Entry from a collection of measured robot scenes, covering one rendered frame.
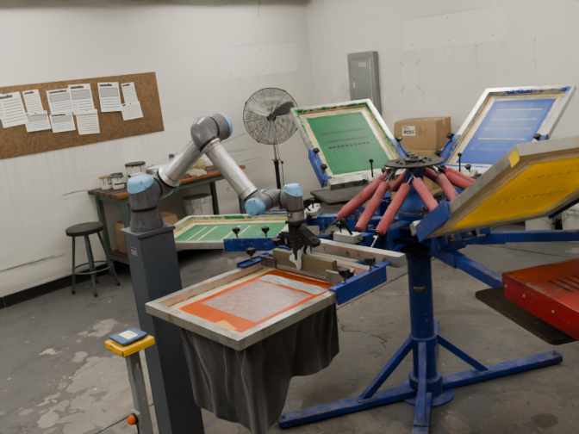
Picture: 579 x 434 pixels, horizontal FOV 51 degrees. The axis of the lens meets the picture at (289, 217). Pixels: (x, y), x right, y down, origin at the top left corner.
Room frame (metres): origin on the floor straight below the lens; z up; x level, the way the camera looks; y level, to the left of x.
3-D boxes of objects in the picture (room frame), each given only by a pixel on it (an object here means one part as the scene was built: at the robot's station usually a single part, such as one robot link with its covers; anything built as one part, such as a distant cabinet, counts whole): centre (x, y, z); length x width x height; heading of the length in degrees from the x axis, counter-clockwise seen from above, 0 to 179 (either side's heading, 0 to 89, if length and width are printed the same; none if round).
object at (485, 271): (2.35, -0.80, 0.91); 1.34 x 0.40 x 0.08; 13
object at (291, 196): (2.45, -0.02, 1.31); 0.09 x 0.08 x 0.11; 63
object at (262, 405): (2.10, 0.02, 0.74); 0.46 x 0.04 x 0.42; 133
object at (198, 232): (3.27, 0.21, 1.05); 1.08 x 0.61 x 0.23; 73
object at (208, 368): (2.09, 0.33, 0.74); 0.45 x 0.03 x 0.43; 43
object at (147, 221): (2.64, 0.64, 1.25); 0.15 x 0.15 x 0.10
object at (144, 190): (2.65, 0.64, 1.37); 0.13 x 0.12 x 0.14; 153
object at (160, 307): (2.29, 0.12, 0.97); 0.79 x 0.58 x 0.04; 133
